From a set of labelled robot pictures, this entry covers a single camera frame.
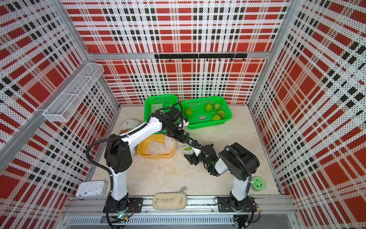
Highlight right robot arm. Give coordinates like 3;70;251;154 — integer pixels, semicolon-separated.
184;143;260;212

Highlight black hook rail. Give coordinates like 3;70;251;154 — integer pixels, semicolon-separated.
154;53;248;61

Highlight yellow plastic bowl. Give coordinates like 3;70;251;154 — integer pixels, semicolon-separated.
137;134;176;159

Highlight white teddy bear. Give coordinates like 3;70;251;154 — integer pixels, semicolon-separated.
119;119;142;135

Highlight clear wall shelf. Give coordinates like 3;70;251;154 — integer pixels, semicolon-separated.
43;63;104;123

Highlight white power strip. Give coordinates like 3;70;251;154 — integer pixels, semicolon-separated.
75;180;107;199

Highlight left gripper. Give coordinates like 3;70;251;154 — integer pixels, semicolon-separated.
164;123;190;144

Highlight beige sponge block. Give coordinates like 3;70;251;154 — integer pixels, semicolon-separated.
152;192;187;210

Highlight green basket with fruit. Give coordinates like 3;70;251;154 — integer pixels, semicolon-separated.
181;96;232;129

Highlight empty green plastic basket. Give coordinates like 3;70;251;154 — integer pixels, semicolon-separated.
142;94;184;140

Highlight green tape roll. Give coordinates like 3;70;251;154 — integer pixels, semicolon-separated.
251;177;266;192

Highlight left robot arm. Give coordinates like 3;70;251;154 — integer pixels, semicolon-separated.
85;103;189;215

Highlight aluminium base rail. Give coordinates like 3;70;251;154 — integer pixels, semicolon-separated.
58;193;301;229

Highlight foam nets pile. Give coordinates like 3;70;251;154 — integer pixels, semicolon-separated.
143;136;175;156

